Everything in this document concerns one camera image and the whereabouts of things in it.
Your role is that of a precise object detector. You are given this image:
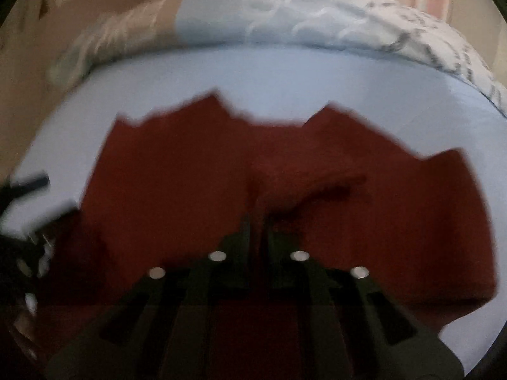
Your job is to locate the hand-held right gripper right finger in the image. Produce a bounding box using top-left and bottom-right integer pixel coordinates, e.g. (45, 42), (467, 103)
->
(265, 219), (465, 380)

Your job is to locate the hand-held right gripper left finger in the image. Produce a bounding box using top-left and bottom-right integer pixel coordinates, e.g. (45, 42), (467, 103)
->
(44, 213), (255, 380)

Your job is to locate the dark red garment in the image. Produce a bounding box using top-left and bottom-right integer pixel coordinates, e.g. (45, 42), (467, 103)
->
(37, 93), (497, 380)

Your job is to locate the patterned blue beige duvet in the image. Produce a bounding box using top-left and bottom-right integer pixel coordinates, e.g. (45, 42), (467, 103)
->
(48, 0), (507, 116)

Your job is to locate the pink-brown headboard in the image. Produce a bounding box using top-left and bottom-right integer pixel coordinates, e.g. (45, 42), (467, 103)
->
(0, 0), (187, 99)

